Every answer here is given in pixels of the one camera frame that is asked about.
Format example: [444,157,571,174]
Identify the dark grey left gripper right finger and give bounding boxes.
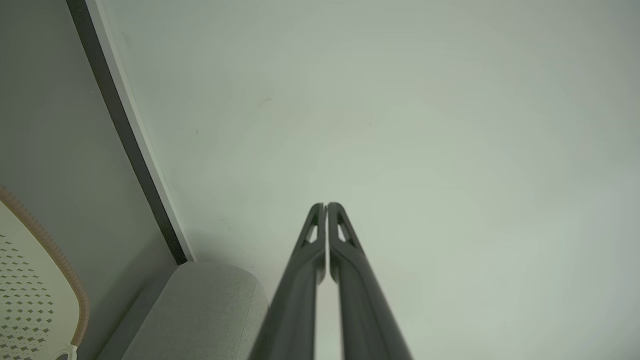
[327,202,414,360]

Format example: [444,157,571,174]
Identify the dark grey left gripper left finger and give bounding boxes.
[248,202,327,360]

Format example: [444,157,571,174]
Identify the cream perforated laundry basket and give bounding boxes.
[0,186,91,360]

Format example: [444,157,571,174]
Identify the light grey fabric sofa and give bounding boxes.
[96,261,270,360]

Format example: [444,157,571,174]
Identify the dark grey wall baseboard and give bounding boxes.
[66,0,197,266]

